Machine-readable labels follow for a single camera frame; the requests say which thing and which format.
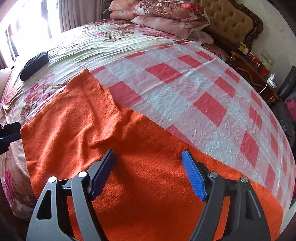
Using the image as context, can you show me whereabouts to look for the orange pants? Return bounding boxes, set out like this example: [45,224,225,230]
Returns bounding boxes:
[20,68,284,241]

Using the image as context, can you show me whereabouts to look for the dark folded garment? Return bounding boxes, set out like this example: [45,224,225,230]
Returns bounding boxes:
[20,52,49,81]

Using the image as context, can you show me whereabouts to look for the red white checkered board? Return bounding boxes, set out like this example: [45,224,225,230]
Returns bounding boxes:
[91,42,295,212]

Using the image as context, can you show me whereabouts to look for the floral bed sheet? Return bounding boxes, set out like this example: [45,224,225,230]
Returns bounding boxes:
[0,18,216,220]

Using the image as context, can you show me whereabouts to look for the wooden nightstand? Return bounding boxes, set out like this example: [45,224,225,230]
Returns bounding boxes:
[229,51,278,105]

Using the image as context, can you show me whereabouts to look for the black leather armchair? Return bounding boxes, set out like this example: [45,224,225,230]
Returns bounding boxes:
[269,66,296,149]

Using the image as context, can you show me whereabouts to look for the tufted brown headboard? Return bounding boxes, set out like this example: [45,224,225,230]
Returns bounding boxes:
[196,0,263,49]

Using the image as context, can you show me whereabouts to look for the floral pillow stack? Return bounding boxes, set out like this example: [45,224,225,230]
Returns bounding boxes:
[109,1,210,40]

